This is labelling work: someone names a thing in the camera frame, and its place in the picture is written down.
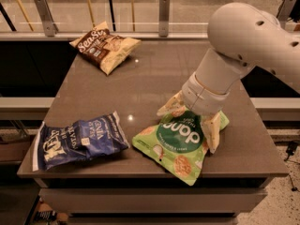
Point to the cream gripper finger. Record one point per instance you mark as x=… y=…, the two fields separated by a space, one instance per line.
x=174 y=104
x=210 y=127

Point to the grey table cabinet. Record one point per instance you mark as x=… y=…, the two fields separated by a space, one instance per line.
x=153 y=205

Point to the metal railing post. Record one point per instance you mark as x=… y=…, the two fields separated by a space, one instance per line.
x=49 y=27
x=284 y=11
x=163 y=18

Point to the metal railing post middle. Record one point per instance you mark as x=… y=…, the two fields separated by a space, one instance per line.
x=163 y=18

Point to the blue potato chip bag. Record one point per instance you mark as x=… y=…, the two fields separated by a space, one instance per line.
x=83 y=140

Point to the brown chip bag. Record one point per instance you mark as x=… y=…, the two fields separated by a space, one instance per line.
x=103 y=49

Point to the metal railing post right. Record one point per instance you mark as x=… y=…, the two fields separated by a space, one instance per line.
x=284 y=11

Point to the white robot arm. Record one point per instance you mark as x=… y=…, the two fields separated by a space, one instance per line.
x=242 y=38

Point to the green rice chip bag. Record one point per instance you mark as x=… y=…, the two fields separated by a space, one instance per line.
x=177 y=143

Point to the metal railing post left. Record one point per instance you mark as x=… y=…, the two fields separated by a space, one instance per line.
x=49 y=27

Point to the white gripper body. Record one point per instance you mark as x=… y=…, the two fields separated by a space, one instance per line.
x=202 y=97

